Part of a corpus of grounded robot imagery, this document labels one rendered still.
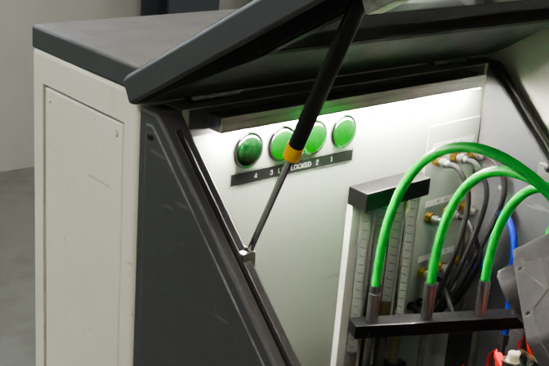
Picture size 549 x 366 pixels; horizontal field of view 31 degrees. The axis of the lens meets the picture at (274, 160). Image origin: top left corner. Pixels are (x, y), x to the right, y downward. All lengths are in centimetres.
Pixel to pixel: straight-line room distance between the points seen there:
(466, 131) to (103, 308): 66
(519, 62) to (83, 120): 73
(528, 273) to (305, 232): 82
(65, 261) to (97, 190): 16
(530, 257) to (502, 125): 99
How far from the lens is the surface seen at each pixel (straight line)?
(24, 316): 380
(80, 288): 146
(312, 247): 146
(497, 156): 127
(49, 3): 514
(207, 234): 116
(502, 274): 69
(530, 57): 166
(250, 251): 116
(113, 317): 139
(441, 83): 152
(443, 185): 164
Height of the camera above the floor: 179
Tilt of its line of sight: 19 degrees down
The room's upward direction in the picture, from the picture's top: 4 degrees clockwise
